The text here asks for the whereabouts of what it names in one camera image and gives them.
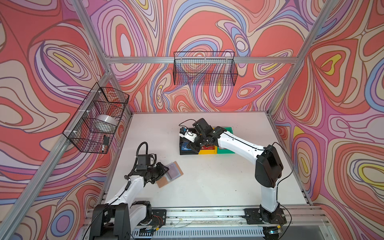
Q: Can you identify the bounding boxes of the tan leather card holder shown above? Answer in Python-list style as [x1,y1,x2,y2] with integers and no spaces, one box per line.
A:
[157,162,184,188]

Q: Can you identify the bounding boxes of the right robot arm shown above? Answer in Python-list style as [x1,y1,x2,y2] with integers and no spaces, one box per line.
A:
[179,118,286,225]

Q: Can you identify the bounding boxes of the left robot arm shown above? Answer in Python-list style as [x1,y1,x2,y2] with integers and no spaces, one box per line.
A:
[86,142,169,240]

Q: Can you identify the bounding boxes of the yellow plastic bin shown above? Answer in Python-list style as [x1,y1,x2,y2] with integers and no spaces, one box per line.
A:
[199,145,217,155]

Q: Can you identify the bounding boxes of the green plastic bin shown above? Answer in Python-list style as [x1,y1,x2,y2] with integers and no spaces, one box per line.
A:
[216,126,237,154]

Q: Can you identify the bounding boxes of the black plastic bin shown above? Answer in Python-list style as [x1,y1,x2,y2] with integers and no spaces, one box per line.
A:
[179,137,198,156]

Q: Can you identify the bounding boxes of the small black box in basket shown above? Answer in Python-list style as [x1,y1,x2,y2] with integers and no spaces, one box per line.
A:
[103,136,110,146]

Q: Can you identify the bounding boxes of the silver tape roll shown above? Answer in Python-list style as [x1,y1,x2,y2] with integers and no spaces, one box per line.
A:
[96,115,118,126]

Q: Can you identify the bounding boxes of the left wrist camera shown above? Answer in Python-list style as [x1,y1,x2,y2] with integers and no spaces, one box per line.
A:
[136,154,157,170]

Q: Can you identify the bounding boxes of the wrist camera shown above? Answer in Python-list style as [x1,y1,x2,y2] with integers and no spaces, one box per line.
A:
[179,127,198,143]
[136,154,157,170]

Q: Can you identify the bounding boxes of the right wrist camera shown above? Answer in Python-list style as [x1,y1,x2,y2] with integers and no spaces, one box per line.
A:
[179,127,198,143]

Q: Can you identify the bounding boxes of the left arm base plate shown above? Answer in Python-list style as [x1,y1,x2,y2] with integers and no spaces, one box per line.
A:
[137,209,167,228]

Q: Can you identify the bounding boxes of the back wire basket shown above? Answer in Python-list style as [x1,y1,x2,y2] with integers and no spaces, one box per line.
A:
[173,51,238,86]

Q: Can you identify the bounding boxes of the wire basket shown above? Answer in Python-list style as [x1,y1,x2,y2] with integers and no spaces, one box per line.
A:
[63,83,130,154]
[173,51,238,86]

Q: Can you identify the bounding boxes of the left wire basket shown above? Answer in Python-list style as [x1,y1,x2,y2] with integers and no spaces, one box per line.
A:
[63,83,130,154]

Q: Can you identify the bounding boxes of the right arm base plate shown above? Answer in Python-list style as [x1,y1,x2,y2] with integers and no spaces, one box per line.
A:
[242,206,287,226]

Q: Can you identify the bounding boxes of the aluminium front rail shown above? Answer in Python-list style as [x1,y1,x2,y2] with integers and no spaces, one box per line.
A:
[83,205,331,238]

